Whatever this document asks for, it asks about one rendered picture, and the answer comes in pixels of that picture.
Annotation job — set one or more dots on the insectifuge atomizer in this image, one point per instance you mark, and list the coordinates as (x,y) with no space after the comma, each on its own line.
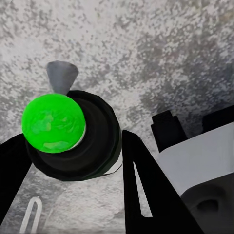
(71,135)

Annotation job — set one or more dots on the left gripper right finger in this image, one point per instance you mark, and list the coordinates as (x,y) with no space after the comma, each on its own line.
(170,214)

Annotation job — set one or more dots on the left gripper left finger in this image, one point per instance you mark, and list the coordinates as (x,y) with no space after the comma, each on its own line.
(14,165)

